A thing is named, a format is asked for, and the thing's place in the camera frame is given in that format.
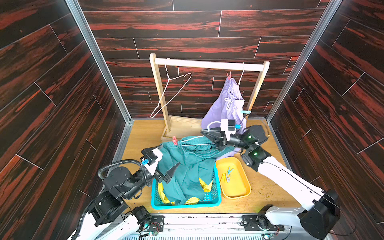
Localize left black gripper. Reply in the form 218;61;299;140
122;145;178;201

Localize blue wire hanger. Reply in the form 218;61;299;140
178;121;225;154

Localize red clothespin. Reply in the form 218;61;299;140
172;136;178;146

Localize green shorts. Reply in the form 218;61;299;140
158;142;222;205

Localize light blue clothespin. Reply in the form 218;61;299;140
227;167;234;177

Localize yellow clothespin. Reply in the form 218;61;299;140
221;173;228;182

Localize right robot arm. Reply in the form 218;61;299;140
201;123;341;240

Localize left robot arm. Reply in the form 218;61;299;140
69;146;180;240

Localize lilac shorts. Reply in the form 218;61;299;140
201;78;247;160

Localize wooden clothes rack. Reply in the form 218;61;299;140
150;53;270;142

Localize yellow plastic tray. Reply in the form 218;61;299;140
216;157;252;200

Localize turquoise plastic basket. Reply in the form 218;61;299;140
151;166;222;210

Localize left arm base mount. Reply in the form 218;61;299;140
138;215;165;233

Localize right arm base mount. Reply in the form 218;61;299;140
240;215;285;232

